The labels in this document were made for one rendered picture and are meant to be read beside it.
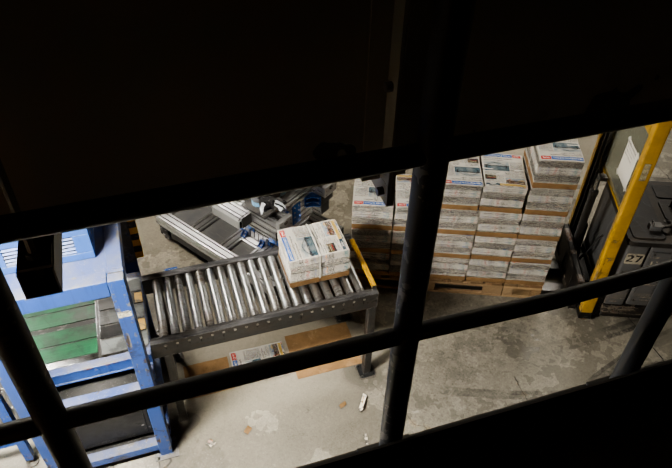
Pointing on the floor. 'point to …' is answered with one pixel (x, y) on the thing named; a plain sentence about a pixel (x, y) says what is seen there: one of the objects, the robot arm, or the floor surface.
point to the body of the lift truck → (644, 251)
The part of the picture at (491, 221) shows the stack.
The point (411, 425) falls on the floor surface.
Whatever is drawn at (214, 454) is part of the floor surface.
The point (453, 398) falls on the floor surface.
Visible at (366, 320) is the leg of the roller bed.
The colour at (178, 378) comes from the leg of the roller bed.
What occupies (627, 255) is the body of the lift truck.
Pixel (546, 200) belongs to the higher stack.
